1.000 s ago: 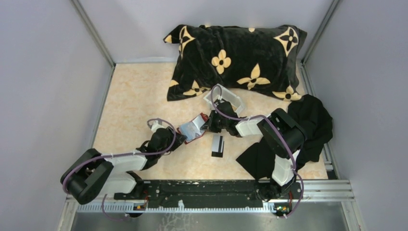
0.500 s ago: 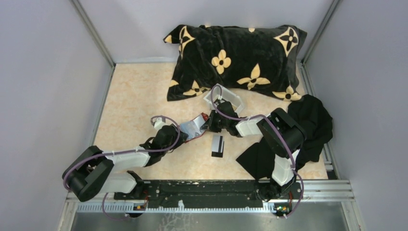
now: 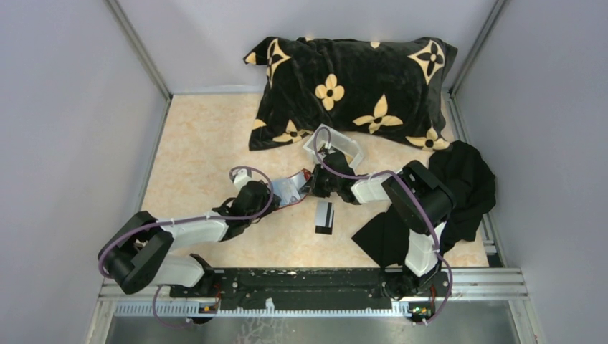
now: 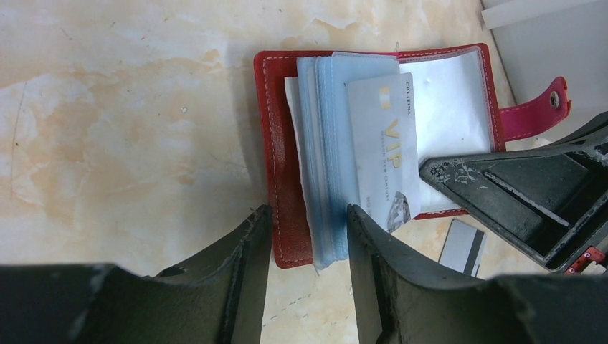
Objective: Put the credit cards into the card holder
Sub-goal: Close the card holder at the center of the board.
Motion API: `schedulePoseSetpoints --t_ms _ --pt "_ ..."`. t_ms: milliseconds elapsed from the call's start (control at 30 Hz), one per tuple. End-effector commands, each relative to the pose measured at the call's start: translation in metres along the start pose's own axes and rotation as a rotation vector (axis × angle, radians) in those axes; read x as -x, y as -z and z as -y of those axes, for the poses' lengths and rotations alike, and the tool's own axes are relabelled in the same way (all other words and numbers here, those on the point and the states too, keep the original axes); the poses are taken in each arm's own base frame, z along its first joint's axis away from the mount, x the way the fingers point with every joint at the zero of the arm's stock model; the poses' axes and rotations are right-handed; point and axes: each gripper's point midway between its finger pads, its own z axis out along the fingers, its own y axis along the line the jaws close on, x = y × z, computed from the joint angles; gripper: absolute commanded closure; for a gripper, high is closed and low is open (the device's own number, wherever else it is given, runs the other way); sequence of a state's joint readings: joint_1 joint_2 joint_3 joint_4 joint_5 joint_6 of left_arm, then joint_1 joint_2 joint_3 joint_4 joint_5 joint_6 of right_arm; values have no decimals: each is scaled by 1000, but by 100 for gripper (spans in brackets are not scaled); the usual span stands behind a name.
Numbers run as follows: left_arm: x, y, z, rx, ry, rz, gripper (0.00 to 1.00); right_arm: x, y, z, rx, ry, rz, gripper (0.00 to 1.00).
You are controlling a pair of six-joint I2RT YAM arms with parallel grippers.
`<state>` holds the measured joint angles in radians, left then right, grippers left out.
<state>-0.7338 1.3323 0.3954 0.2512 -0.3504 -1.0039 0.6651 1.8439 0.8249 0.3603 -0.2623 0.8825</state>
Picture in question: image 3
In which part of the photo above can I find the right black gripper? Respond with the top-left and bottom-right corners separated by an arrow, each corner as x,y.
299,164 -> 341,199

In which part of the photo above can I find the silver card with black stripe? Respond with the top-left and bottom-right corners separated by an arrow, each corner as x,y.
315,201 -> 334,229

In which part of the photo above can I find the white credit card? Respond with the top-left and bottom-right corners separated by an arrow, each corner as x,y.
272,178 -> 300,207

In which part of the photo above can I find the red card holder wallet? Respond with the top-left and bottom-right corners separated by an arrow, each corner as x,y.
272,168 -> 312,209

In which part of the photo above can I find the black glossy credit card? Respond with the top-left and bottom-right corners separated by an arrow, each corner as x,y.
315,213 -> 333,235

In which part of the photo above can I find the white plastic card box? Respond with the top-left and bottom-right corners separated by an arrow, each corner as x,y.
303,124 -> 364,170

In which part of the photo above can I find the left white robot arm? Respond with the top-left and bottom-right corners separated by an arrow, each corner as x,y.
98,181 -> 281,297

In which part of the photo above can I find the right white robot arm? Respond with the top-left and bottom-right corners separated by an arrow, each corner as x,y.
306,151 -> 456,295

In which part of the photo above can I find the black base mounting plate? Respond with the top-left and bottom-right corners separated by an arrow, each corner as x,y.
169,268 -> 449,311

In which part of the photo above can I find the black pillow with yellow flowers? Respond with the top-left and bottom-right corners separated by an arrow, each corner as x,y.
244,37 -> 458,151

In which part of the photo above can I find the black cloth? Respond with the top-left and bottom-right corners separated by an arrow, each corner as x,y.
352,140 -> 496,267

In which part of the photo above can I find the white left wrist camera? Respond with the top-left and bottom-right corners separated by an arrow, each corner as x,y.
229,168 -> 252,190

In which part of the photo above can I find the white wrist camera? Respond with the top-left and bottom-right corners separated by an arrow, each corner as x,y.
229,168 -> 252,190
317,146 -> 336,161

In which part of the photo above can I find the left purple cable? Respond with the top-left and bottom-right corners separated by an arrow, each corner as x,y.
97,166 -> 275,328

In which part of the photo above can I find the purple cable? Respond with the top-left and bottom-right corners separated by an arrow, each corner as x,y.
97,166 -> 275,328
312,125 -> 455,326

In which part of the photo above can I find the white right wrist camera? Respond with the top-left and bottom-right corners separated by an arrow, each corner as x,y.
317,146 -> 336,161

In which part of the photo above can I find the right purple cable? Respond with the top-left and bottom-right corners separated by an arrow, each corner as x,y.
312,125 -> 455,326

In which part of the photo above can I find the white slotted cable duct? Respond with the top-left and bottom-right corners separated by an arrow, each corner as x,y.
114,301 -> 412,317

